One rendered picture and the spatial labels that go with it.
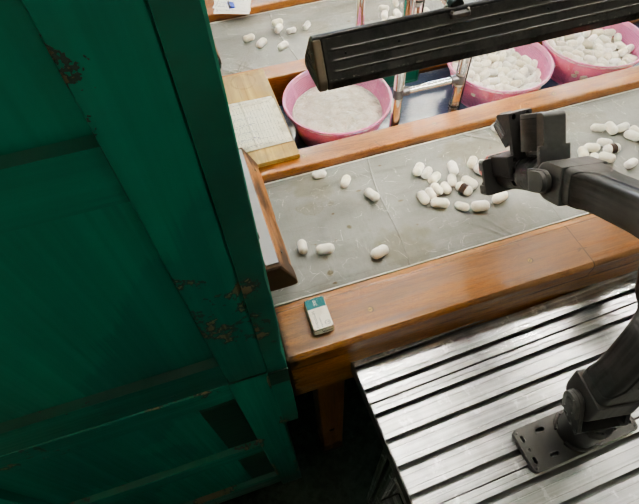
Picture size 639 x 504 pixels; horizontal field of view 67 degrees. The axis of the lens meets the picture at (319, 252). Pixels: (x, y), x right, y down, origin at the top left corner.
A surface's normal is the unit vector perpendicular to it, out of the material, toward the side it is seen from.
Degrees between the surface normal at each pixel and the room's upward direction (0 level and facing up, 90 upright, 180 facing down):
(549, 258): 0
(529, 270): 0
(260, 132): 0
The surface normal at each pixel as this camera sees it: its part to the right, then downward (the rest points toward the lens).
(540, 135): -0.99, 0.14
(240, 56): -0.03, -0.57
